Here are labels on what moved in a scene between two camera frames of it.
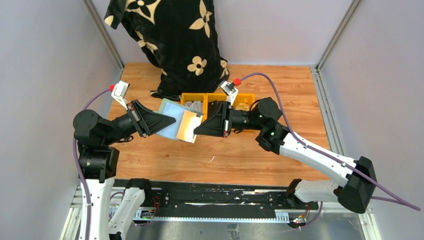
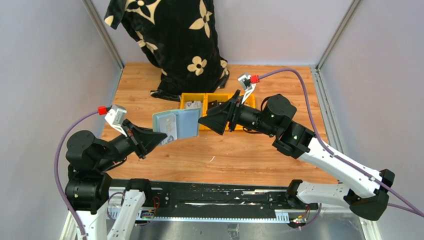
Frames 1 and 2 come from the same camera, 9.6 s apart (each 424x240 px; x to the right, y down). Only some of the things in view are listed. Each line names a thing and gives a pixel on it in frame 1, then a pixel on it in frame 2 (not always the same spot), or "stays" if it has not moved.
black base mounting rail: (214, 200) stays
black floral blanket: (181, 35) stays
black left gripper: (146, 121) → (143, 139)
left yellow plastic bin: (188, 97) stays
